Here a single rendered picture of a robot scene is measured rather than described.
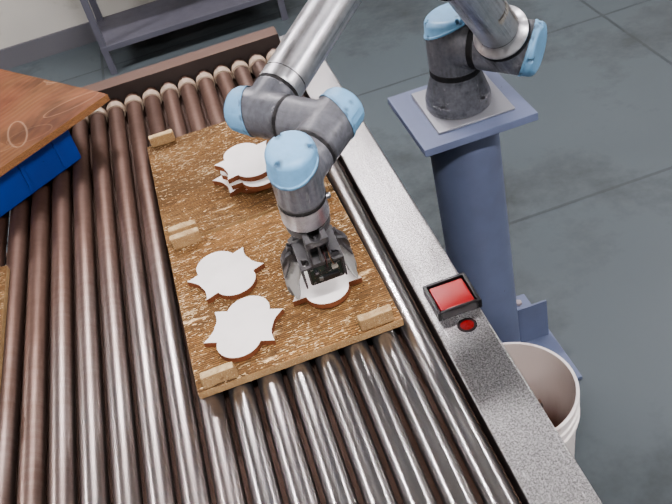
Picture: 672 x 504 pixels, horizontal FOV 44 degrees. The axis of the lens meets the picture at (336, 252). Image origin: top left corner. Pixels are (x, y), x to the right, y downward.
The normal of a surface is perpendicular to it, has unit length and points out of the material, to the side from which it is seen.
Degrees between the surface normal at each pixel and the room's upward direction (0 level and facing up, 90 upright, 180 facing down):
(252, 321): 0
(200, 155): 0
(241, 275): 0
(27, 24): 90
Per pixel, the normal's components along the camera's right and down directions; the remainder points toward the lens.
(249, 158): -0.21, -0.75
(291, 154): -0.14, -0.58
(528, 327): 0.25, 0.57
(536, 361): -0.54, 0.58
